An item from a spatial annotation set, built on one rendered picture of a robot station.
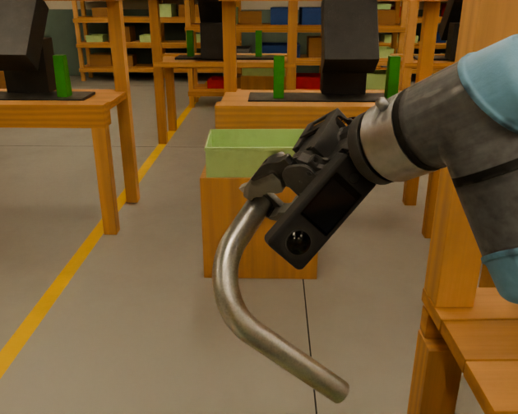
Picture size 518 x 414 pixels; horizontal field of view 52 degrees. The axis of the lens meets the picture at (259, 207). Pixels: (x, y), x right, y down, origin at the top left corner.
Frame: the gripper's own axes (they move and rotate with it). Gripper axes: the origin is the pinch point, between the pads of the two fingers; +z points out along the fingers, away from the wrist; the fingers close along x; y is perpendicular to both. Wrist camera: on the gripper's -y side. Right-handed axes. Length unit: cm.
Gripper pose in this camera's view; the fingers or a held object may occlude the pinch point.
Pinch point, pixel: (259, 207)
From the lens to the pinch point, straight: 64.3
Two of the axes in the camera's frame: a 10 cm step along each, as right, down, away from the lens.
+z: -5.4, 2.1, 8.2
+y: 4.7, -7.3, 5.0
